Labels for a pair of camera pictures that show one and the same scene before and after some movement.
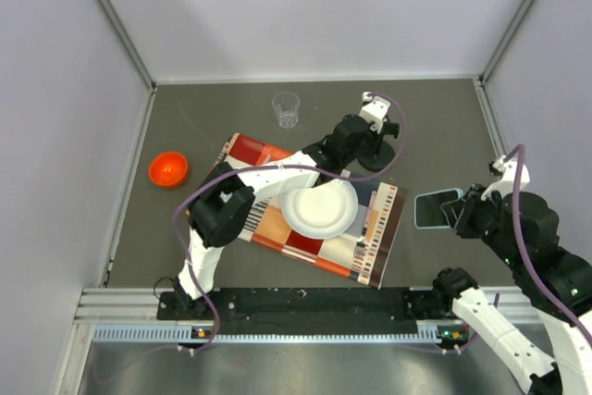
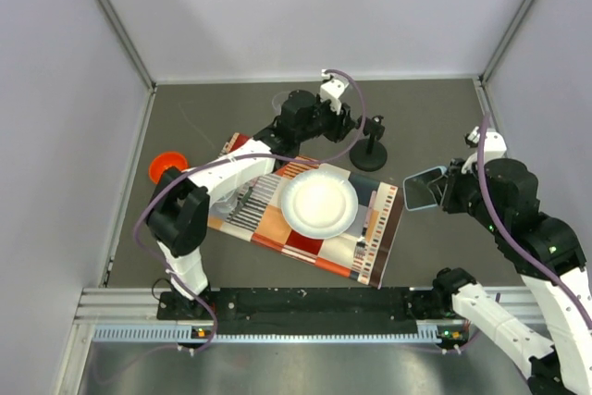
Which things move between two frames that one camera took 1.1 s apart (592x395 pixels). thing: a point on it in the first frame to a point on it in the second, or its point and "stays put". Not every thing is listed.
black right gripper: [458, 212] to [443, 188]
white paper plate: [323, 211] stays put
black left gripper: [373, 136] to [341, 123]
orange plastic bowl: [167, 168] stays put
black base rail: [309, 310] stays put
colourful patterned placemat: [363, 253] stays put
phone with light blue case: [428, 214] to [416, 192]
